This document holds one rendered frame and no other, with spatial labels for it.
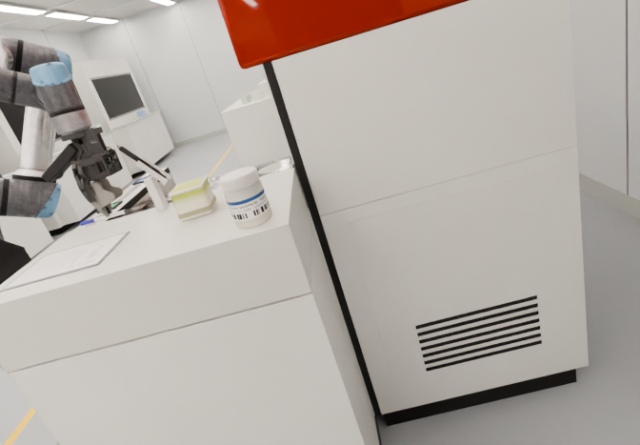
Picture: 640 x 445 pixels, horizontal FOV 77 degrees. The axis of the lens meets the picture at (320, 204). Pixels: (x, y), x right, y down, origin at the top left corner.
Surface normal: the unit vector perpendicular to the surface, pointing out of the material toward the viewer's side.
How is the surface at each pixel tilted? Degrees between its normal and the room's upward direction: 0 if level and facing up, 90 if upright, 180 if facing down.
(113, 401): 90
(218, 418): 90
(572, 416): 0
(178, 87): 90
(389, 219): 90
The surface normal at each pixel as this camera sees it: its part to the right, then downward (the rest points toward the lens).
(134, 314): 0.03, 0.37
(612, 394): -0.28, -0.89
